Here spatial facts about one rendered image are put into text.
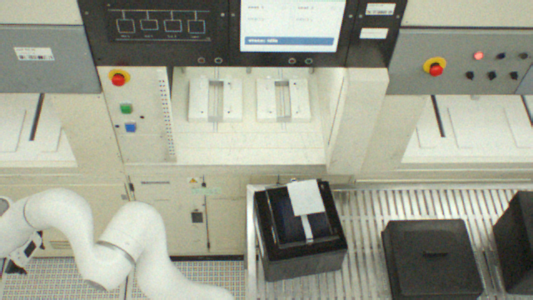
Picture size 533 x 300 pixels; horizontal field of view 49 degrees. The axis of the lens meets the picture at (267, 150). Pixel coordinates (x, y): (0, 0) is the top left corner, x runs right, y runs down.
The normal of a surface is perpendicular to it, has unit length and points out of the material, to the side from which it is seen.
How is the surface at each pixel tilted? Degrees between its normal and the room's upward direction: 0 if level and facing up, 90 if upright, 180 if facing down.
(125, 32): 90
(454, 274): 0
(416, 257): 0
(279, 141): 0
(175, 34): 90
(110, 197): 90
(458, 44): 90
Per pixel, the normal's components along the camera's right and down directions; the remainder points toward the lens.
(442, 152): 0.05, -0.57
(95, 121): 0.04, 0.82
